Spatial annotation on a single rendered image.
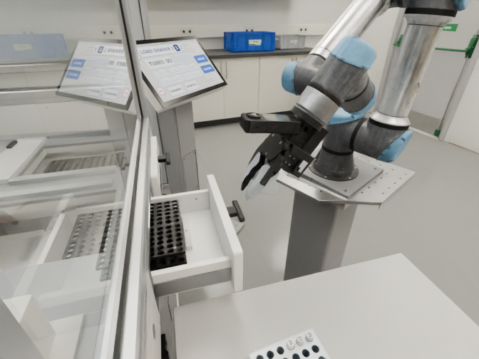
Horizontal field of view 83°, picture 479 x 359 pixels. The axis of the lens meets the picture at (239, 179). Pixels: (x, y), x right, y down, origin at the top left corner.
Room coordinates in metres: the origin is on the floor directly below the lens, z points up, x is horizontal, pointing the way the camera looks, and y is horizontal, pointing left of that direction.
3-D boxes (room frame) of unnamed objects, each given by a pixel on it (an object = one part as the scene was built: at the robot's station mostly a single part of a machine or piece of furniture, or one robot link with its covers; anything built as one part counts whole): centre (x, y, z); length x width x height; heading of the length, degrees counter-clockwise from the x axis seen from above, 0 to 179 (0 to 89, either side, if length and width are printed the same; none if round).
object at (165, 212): (0.42, 0.23, 0.87); 0.22 x 0.18 x 0.06; 105
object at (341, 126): (0.91, -0.37, 0.95); 0.13 x 0.12 x 0.14; 44
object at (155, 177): (0.74, 0.26, 0.87); 0.29 x 0.02 x 0.11; 15
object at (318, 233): (0.92, -0.36, 0.38); 0.30 x 0.30 x 0.76; 42
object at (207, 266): (0.42, 0.24, 0.86); 0.40 x 0.26 x 0.06; 105
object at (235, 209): (0.48, 0.01, 0.91); 0.07 x 0.04 x 0.01; 15
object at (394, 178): (0.94, -0.38, 0.70); 0.45 x 0.44 x 0.12; 132
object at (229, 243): (0.48, 0.04, 0.87); 0.29 x 0.02 x 0.11; 15
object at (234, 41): (4.05, -0.13, 1.01); 0.61 x 0.41 x 0.22; 112
